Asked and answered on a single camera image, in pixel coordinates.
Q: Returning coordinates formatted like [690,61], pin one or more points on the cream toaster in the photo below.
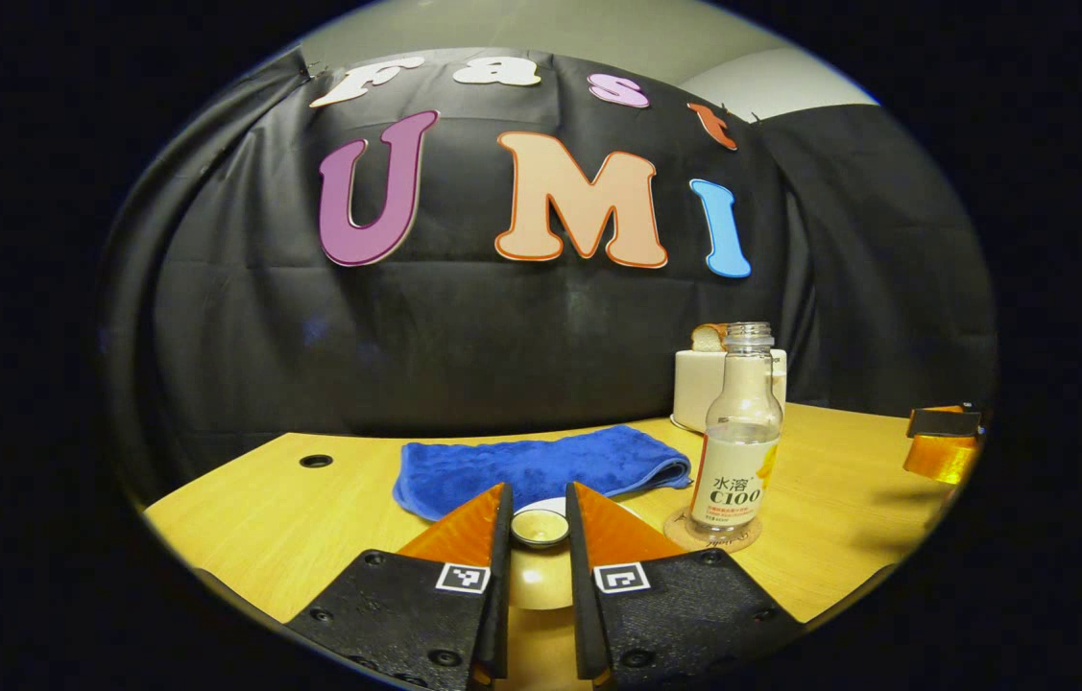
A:
[694,384]

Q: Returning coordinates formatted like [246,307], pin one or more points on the round cork coaster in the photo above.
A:
[675,531]

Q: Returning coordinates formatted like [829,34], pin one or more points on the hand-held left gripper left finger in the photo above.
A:
[500,605]

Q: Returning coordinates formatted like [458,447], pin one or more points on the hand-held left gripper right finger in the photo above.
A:
[581,605]

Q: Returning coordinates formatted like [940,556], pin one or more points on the clear glass water bottle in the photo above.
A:
[737,480]

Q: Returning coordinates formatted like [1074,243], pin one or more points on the blue towel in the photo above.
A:
[540,465]

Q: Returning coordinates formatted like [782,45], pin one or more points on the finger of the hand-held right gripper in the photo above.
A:
[944,422]

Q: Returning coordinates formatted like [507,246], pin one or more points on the beige teacup lid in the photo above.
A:
[540,576]

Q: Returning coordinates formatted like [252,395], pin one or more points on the toast slice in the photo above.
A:
[709,338]

